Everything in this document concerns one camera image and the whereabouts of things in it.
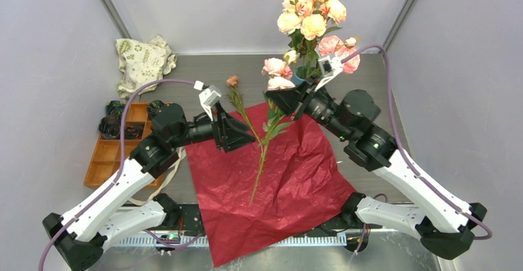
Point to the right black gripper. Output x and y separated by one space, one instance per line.
293 102

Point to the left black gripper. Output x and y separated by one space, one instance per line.
228 133

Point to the cream printed ribbon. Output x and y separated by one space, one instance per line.
170 175

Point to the pink flower bouquet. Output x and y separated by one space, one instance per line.
279 73

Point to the pink rose stem large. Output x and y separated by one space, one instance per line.
342 49

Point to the small brown rose stem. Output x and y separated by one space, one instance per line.
236 99

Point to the cream white rose stem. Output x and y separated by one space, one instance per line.
290 23

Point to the dark red wrapping paper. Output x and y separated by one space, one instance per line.
247 206

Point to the peach rose stem tall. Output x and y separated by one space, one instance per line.
313 26

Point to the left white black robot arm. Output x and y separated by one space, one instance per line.
82 234

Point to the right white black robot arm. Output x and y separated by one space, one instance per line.
442 222

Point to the teal cylindrical vase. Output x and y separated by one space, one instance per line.
296 79

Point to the dark rolled item top-right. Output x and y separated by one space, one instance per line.
154 107

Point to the dark rolled item top-left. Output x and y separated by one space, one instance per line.
115 108

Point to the dark rolled item left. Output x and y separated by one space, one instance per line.
109 127

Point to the cream printed cloth bag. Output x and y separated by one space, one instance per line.
142 62

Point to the orange compartment tray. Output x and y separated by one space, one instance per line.
106 156

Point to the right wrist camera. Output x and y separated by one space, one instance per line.
330 66

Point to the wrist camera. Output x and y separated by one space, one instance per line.
330 66
209 95

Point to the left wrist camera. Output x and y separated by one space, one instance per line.
209 95

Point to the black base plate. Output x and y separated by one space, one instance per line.
190 223

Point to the aluminium rail frame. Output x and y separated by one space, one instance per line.
155 213

